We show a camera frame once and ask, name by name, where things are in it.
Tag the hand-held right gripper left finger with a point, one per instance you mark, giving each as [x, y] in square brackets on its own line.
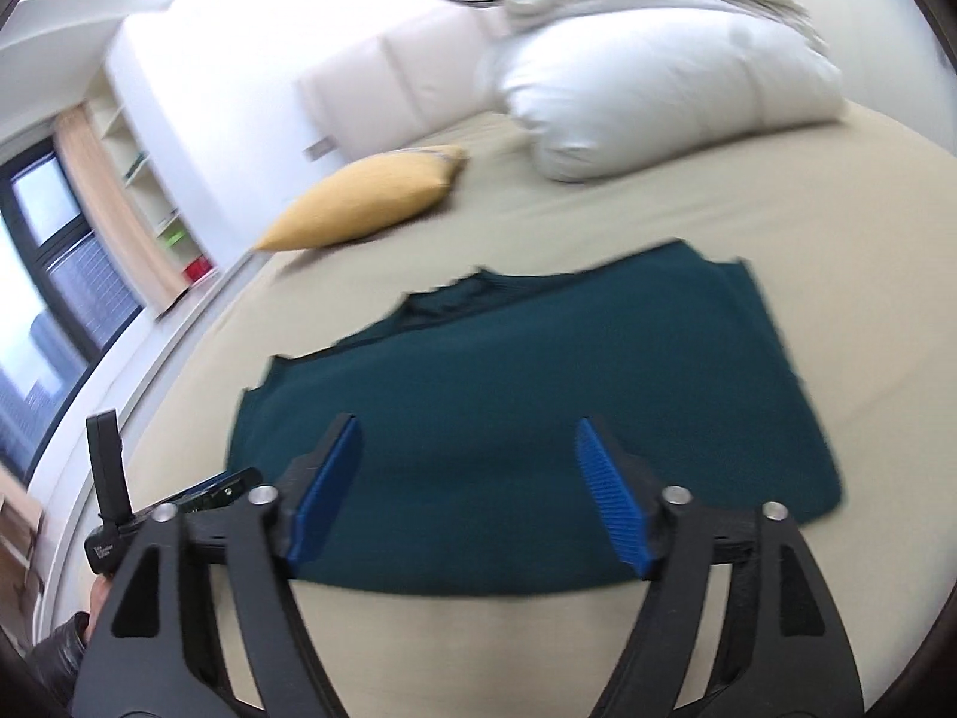
[329, 493]

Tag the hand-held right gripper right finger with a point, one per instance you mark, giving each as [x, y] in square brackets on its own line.
[609, 493]

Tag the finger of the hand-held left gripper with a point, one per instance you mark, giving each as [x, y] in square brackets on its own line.
[217, 490]
[106, 464]

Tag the dark green sweater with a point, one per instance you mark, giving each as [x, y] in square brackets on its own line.
[523, 404]

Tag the person's left forearm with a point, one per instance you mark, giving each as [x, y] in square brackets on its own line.
[60, 651]

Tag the person's left hand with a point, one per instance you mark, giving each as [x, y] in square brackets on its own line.
[99, 602]

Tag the wooden furniture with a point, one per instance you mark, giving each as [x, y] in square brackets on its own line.
[19, 531]

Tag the black framed window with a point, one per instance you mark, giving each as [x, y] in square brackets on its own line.
[60, 277]

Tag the red box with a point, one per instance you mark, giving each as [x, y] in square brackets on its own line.
[198, 270]

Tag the green box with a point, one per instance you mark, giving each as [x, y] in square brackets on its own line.
[171, 234]

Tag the beige curtain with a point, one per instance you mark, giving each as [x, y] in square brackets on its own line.
[119, 202]

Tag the yellow pillow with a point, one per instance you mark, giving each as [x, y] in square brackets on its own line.
[359, 198]

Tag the bed with beige sheet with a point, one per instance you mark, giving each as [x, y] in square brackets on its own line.
[860, 277]

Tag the white folded duvet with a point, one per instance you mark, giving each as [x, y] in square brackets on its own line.
[658, 82]

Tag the cream padded headboard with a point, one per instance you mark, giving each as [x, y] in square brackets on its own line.
[404, 82]

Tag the white wall shelf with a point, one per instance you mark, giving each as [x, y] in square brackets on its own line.
[157, 179]

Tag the grey wall switch panel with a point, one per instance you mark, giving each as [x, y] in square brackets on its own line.
[321, 147]

